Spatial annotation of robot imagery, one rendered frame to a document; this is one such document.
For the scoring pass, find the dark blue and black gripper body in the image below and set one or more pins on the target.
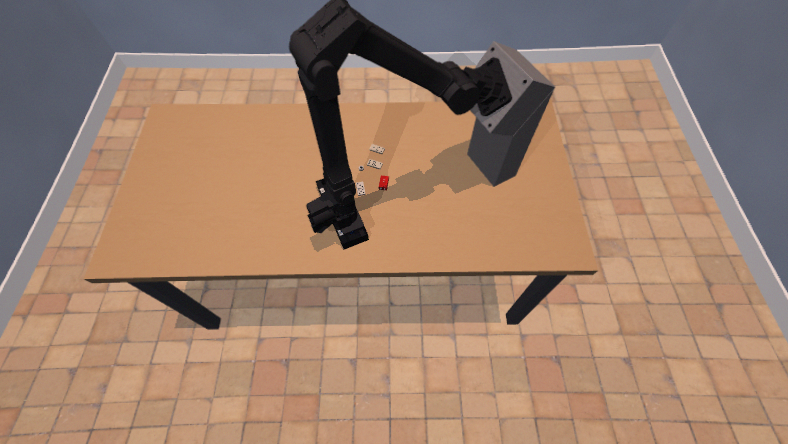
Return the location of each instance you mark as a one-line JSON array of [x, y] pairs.
[[356, 223]]

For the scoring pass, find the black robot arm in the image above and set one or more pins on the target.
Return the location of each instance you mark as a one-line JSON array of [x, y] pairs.
[[319, 57]]

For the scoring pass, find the black three-compartment bin rack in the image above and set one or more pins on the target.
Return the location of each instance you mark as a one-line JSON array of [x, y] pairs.
[[349, 240]]

